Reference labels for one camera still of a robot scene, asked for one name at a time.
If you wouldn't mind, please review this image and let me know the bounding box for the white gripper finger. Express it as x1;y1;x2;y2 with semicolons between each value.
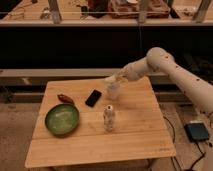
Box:
115;79;126;84
112;71;121;78

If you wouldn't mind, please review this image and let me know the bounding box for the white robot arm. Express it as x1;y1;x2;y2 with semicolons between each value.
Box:
113;47;213;117

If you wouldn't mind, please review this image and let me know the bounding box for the white ceramic cup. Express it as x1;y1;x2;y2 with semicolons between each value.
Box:
107;83;120;100

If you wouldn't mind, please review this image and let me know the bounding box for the green ceramic bowl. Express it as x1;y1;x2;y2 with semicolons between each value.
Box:
44;103;80;135

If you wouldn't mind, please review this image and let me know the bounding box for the black smartphone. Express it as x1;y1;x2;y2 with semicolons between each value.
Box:
85;90;102;107

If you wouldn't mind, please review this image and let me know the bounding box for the small white bottle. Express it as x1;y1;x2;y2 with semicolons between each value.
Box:
103;105;115;132

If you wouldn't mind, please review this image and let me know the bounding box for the brown red toy object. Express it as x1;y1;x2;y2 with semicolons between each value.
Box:
57;94;74;105

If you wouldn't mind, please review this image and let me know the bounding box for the wooden table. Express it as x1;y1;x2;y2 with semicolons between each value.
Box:
25;77;176;168

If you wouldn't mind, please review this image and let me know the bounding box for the black power box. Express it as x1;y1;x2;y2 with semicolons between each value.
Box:
184;123;210;142

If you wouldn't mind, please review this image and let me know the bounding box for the cluttered background workbench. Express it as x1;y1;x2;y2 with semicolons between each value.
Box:
0;0;213;26

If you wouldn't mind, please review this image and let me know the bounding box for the black cable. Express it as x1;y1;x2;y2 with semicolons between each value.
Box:
162;113;213;171

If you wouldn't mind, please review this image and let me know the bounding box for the long metal shelf rail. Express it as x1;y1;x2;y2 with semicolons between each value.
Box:
0;67;184;87

